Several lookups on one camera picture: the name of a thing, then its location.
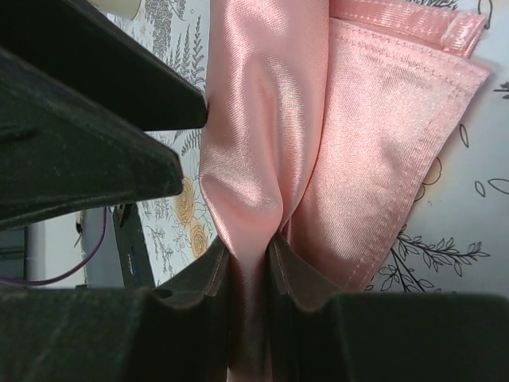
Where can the salmon pink satin napkin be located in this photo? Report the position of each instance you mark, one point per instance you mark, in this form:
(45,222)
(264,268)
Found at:
(324,118)

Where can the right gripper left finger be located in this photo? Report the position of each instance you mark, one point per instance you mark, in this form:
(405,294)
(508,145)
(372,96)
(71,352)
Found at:
(175,332)

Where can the cream enamel mug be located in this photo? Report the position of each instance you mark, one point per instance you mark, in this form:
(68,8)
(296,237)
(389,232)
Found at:
(122,8)

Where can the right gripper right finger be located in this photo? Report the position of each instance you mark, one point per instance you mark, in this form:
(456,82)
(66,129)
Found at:
(320,333)

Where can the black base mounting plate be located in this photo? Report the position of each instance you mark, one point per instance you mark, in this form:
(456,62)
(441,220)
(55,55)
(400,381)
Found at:
(133,255)

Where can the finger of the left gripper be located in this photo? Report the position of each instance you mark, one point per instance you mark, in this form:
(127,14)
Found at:
(61,153)
(77,45)

